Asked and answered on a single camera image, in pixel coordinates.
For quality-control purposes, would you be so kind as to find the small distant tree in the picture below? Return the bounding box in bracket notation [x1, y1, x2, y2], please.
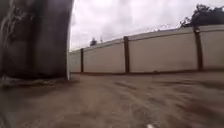
[89, 37, 98, 47]

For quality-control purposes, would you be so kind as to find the brown dirt road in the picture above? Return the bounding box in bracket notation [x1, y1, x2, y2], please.
[0, 70, 224, 128]

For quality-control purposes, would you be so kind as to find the pale wall with dark posts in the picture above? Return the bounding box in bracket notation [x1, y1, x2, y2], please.
[68, 24, 224, 75]

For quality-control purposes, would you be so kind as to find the dark green tree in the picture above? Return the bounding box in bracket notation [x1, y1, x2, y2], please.
[179, 3, 224, 29]

